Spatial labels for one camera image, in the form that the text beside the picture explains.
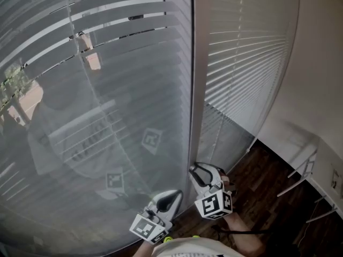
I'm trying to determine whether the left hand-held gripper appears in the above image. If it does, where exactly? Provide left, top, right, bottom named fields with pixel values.
left=130, top=190, right=184, bottom=245

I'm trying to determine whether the person's left forearm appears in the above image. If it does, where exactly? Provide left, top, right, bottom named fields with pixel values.
left=135, top=241, right=159, bottom=257

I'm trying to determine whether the grey window mullion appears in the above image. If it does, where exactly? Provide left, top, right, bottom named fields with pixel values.
left=186, top=0, right=211, bottom=206

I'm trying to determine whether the person's right forearm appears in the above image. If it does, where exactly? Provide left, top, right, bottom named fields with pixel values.
left=226, top=213, right=265, bottom=256

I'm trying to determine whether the person's right hand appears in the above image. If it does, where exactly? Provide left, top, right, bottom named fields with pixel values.
left=221, top=173, right=235, bottom=195

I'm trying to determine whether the white printed t-shirt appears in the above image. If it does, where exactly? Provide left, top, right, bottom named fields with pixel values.
left=154, top=237, right=247, bottom=257

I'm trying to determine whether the white printed sticker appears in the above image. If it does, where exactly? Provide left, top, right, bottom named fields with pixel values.
left=331, top=169, right=340, bottom=190

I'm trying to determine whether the white folding table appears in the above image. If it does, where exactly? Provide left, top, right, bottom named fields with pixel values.
left=277, top=135, right=343, bottom=223

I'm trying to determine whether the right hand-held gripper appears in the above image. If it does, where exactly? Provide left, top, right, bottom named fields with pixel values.
left=189, top=162, right=233, bottom=221

